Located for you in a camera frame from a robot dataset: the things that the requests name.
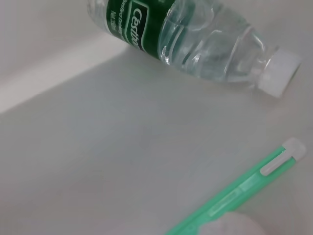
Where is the clear green-label water bottle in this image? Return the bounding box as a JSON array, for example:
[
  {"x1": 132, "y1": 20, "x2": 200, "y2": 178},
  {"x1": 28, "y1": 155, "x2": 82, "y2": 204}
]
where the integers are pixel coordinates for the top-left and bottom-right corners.
[{"x1": 87, "y1": 0, "x2": 302, "y2": 98}]

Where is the green pen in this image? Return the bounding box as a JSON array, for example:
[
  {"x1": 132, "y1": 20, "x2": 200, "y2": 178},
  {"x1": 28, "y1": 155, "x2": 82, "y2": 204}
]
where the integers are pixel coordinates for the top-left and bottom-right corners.
[{"x1": 166, "y1": 137, "x2": 307, "y2": 235}]

